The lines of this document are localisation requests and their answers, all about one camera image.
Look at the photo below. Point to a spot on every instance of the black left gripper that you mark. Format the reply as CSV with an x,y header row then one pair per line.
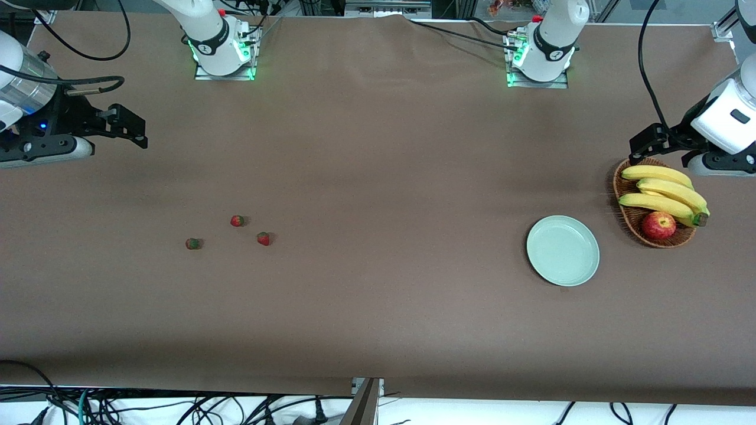
x,y
683,133

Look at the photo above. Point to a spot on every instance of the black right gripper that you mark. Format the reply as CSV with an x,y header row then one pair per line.
x,y
66,116

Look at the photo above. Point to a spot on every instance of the red green strawberry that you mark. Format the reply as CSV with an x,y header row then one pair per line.
x,y
192,243

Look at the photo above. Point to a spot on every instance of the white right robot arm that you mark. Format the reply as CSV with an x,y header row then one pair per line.
x,y
207,35

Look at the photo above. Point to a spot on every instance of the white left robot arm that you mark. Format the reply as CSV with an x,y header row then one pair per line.
x,y
555,35

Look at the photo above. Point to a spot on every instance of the light green plate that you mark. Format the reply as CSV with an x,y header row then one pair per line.
x,y
563,251

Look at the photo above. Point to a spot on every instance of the yellow banana bunch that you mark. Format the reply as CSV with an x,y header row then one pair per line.
x,y
667,189

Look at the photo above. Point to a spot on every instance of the brown wicker basket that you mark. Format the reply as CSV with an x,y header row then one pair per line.
x,y
635,221

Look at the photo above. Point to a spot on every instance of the red apple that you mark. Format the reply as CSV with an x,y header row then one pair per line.
x,y
658,225

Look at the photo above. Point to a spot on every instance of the brown table cover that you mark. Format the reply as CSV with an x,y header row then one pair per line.
x,y
378,177

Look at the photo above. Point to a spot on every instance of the aluminium beam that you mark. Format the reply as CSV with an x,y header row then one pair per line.
x,y
361,407

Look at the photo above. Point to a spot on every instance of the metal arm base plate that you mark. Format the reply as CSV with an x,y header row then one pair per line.
x,y
558,84
204,75

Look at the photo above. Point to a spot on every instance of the aluminium frame profile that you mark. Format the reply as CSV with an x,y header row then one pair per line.
x,y
47,18
722,30

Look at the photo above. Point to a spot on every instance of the grey metal rail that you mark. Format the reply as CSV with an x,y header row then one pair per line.
x,y
387,9

